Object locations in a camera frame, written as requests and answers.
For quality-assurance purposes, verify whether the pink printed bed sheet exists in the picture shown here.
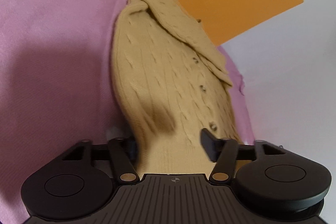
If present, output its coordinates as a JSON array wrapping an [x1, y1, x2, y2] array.
[[0, 0, 259, 222]]

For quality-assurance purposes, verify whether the tan knitted cardigan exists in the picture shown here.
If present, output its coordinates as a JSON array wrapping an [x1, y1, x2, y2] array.
[[112, 0, 239, 174]]

